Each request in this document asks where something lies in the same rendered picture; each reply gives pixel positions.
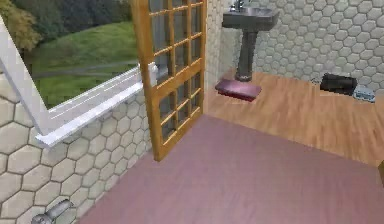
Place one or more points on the pale blue grey box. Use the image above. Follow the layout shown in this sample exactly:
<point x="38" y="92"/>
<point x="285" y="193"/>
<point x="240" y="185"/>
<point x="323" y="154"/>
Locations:
<point x="364" y="93"/>

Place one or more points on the wooden glass-paned door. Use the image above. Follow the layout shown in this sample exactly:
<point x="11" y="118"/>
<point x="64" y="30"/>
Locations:
<point x="146" y="66"/>

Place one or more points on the black box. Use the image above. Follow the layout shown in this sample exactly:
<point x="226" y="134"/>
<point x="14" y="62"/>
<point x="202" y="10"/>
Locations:
<point x="337" y="83"/>

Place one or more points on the white framed window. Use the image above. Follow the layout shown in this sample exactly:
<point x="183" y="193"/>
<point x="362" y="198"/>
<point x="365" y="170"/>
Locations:
<point x="83" y="50"/>

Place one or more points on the maroon floor mat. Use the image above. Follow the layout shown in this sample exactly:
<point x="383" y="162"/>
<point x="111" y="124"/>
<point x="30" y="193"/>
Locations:
<point x="238" y="88"/>

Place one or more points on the dark grey pedestal sink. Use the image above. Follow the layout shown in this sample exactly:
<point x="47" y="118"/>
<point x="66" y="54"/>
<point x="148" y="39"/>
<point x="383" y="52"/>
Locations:
<point x="248" y="20"/>

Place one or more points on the grey metal cylinder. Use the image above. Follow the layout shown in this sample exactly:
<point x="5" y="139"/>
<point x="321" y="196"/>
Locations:
<point x="53" y="213"/>

